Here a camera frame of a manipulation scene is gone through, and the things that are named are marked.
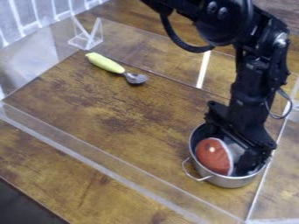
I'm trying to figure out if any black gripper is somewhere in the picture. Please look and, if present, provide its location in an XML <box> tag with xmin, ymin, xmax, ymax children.
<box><xmin>204</xmin><ymin>81</ymin><xmax>276</xmax><ymax>177</ymax></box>

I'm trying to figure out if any red white plush mushroom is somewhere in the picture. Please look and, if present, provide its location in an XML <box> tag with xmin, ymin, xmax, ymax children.
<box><xmin>195</xmin><ymin>137</ymin><xmax>244</xmax><ymax>176</ymax></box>

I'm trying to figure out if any silver metal pot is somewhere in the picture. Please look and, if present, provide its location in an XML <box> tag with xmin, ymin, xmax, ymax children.
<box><xmin>181</xmin><ymin>123</ymin><xmax>267</xmax><ymax>188</ymax></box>

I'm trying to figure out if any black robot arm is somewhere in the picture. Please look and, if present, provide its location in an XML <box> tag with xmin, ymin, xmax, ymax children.
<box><xmin>140</xmin><ymin>0</ymin><xmax>289</xmax><ymax>176</ymax></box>

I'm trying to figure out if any yellow handled spoon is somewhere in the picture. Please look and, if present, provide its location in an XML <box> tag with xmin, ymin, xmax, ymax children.
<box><xmin>85</xmin><ymin>52</ymin><xmax>148</xmax><ymax>85</ymax></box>

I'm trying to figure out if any clear acrylic enclosure wall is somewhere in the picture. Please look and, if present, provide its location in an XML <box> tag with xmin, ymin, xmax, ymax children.
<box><xmin>0</xmin><ymin>0</ymin><xmax>299</xmax><ymax>224</ymax></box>

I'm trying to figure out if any clear acrylic triangular bracket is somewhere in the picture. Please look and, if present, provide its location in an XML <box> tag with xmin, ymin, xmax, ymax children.
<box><xmin>68</xmin><ymin>17</ymin><xmax>104</xmax><ymax>50</ymax></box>

